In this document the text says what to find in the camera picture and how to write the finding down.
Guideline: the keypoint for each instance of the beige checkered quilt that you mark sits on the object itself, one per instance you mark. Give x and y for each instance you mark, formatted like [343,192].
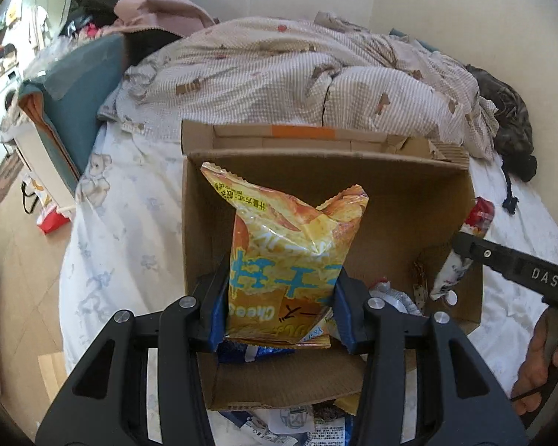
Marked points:
[324,73]

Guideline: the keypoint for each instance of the pink cloth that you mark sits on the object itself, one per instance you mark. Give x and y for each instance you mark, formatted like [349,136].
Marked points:
[179,17]

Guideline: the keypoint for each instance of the white teddy print bedsheet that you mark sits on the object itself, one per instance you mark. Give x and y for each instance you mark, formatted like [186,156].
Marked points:
[126,250]

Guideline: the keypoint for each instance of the floor rug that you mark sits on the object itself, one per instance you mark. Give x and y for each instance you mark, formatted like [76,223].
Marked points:
[10,169]

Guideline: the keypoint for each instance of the brown cardboard box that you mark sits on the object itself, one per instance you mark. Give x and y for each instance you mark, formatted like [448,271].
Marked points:
[419,195]

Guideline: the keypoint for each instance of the red white shopping bag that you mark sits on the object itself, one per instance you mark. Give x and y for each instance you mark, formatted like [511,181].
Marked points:
[37,202]

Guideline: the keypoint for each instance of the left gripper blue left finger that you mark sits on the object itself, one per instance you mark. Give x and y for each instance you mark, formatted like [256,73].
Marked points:
[211,292]

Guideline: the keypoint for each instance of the teal orange cushion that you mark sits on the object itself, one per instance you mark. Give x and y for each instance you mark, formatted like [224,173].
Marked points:
[62,100]

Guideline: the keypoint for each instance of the person's right hand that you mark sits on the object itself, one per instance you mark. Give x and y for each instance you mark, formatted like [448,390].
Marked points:
[532,373]

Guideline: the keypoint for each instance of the red white tall snack packet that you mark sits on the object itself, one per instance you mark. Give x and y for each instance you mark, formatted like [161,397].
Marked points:
[458,262]

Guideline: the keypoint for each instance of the dark patterned garment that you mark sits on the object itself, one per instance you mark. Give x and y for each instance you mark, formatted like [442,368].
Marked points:
[514,139]

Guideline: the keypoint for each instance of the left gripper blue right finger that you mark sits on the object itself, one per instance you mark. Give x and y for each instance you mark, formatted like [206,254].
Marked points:
[350,296]

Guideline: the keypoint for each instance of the white washing machine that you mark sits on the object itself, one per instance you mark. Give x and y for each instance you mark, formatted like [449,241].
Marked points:
[10,81]

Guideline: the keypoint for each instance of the silver red snack bag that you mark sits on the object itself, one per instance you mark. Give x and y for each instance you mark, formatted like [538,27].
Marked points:
[398,299]

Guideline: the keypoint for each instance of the yellow cheese chips bag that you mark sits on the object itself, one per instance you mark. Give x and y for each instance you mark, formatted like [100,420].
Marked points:
[285,258]

